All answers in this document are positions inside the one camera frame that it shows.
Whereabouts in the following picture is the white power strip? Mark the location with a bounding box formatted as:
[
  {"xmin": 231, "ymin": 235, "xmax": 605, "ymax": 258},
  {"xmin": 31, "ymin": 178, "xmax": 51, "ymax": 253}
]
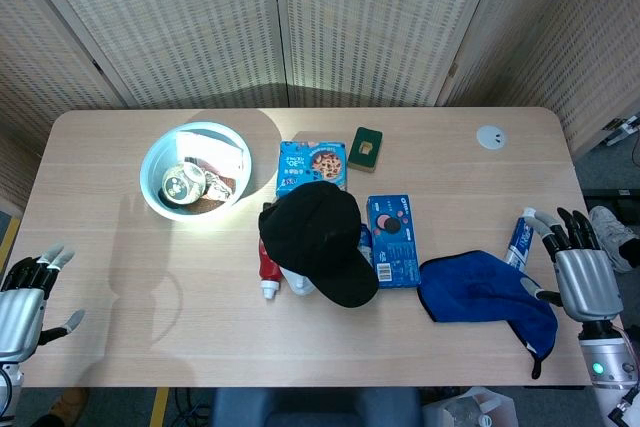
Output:
[{"xmin": 602, "ymin": 115, "xmax": 640, "ymax": 147}]

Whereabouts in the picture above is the crinkled foil snack wrapper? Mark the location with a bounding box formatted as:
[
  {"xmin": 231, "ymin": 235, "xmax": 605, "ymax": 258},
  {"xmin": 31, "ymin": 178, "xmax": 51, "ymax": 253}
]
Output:
[{"xmin": 202, "ymin": 171, "xmax": 234, "ymax": 203}]

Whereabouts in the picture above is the blue chocolate chip cookie box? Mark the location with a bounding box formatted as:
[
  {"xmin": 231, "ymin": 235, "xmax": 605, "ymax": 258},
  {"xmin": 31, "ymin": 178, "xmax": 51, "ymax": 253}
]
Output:
[{"xmin": 276, "ymin": 140, "xmax": 349, "ymax": 198}]

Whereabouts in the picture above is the red ketchup squeeze bottle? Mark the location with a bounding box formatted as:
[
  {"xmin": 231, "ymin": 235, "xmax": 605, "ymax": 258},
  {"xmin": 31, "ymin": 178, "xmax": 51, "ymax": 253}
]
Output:
[{"xmin": 257, "ymin": 235, "xmax": 282, "ymax": 301}]

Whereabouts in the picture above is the black baseball cap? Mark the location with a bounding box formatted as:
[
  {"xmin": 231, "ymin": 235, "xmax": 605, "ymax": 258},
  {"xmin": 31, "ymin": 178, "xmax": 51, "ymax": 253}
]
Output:
[{"xmin": 258, "ymin": 180, "xmax": 379, "ymax": 310}]

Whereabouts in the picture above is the white round cable grommet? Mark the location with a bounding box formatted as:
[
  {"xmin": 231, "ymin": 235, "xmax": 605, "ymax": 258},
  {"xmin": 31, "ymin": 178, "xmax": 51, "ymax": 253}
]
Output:
[{"xmin": 475, "ymin": 125, "xmax": 509, "ymax": 151}]

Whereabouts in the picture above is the brown shoe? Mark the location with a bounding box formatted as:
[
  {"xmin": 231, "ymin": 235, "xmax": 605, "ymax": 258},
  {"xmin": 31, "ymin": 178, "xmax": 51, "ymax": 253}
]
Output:
[{"xmin": 48, "ymin": 386, "xmax": 90, "ymax": 427}]

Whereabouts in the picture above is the blue drink can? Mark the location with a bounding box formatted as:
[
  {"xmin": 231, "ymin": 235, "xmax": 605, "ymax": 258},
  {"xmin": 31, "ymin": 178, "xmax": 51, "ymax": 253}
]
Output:
[{"xmin": 358, "ymin": 223, "xmax": 374, "ymax": 266}]

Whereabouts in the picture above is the blue Oreo package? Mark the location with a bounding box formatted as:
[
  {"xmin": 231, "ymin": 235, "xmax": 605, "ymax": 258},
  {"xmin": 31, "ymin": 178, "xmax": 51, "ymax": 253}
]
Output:
[{"xmin": 366, "ymin": 194, "xmax": 422, "ymax": 290}]

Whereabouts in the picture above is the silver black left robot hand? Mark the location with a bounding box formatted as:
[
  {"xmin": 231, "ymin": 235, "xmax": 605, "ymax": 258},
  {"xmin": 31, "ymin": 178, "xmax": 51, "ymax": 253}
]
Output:
[{"xmin": 0, "ymin": 241, "xmax": 86, "ymax": 364}]

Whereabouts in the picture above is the blue cloth with black trim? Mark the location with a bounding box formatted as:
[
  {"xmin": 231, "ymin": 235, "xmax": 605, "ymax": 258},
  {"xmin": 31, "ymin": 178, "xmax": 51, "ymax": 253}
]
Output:
[{"xmin": 417, "ymin": 249, "xmax": 560, "ymax": 381}]

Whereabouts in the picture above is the round glass jar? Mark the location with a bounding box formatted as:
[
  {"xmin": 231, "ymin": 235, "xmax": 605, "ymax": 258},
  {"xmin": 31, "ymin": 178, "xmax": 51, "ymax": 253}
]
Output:
[{"xmin": 160, "ymin": 161, "xmax": 208, "ymax": 206}]

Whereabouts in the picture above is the woven folding screen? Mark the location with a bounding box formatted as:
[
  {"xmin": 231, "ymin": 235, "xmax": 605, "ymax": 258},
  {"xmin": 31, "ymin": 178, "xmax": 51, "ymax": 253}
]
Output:
[{"xmin": 0, "ymin": 0, "xmax": 640, "ymax": 158}]

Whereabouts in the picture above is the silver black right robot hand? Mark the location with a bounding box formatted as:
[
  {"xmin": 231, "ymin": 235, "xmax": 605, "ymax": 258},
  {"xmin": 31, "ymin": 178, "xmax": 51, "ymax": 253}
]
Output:
[{"xmin": 519, "ymin": 206, "xmax": 626, "ymax": 322}]

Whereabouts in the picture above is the white paper packet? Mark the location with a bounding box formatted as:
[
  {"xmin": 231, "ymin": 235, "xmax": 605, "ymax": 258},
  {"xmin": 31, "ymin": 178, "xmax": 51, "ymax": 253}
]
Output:
[{"xmin": 176, "ymin": 130, "xmax": 245, "ymax": 174}]

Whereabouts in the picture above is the dark blue chair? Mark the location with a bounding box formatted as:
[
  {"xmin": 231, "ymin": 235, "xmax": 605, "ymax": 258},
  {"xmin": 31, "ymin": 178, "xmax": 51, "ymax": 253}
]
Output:
[{"xmin": 212, "ymin": 387, "xmax": 424, "ymax": 427}]

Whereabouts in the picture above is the white blue toothpaste tube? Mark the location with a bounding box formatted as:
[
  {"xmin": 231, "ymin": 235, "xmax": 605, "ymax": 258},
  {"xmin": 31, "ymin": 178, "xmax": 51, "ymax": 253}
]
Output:
[{"xmin": 503, "ymin": 206, "xmax": 539, "ymax": 269}]

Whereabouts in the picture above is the white foam mannequin head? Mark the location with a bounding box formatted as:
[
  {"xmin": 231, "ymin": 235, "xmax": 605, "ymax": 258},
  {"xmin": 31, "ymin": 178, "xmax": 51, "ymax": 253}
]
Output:
[{"xmin": 281, "ymin": 266, "xmax": 317, "ymax": 297}]

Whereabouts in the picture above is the white plastic bag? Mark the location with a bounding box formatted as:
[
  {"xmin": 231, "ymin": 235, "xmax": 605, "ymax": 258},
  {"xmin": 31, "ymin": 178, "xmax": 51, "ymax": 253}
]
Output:
[{"xmin": 424, "ymin": 385, "xmax": 516, "ymax": 427}]

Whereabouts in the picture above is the light blue plastic bowl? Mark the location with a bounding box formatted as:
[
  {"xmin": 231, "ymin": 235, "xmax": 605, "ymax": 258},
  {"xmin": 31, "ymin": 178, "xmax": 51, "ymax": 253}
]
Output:
[{"xmin": 139, "ymin": 121, "xmax": 254, "ymax": 222}]

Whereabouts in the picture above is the dark green small box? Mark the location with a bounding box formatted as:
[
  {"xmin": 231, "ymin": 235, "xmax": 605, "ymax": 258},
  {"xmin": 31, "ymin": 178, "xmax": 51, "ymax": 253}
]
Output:
[{"xmin": 347, "ymin": 126, "xmax": 385, "ymax": 173}]

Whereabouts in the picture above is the white sneaker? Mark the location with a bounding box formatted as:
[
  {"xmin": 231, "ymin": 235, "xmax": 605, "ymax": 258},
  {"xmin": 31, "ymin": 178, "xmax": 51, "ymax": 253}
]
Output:
[{"xmin": 588, "ymin": 205, "xmax": 639, "ymax": 274}]

